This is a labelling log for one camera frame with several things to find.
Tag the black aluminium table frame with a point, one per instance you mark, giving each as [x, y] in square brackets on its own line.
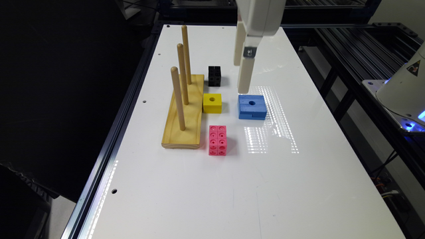
[355, 51]

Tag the rear wooden peg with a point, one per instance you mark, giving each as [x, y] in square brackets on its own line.
[185, 38]

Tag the front wooden peg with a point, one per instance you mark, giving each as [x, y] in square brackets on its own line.
[178, 97]

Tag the pink linking cube block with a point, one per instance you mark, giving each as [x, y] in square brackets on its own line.
[217, 140]

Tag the middle wooden peg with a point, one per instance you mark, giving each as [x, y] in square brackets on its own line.
[181, 57]

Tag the wooden peg board base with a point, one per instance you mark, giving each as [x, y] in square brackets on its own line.
[173, 137]

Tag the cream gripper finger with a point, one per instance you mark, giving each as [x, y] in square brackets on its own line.
[239, 42]
[247, 63]

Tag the yellow block with hole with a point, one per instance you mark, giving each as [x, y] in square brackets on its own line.
[212, 103]

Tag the wooden peg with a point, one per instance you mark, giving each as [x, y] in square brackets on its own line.
[181, 57]
[178, 97]
[185, 38]

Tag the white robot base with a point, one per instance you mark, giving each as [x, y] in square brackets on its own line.
[402, 95]

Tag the blue block with hole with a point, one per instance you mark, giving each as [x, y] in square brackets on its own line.
[251, 107]

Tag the black linking cube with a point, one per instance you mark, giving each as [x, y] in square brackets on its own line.
[214, 78]

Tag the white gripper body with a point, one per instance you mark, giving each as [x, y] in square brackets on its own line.
[261, 17]

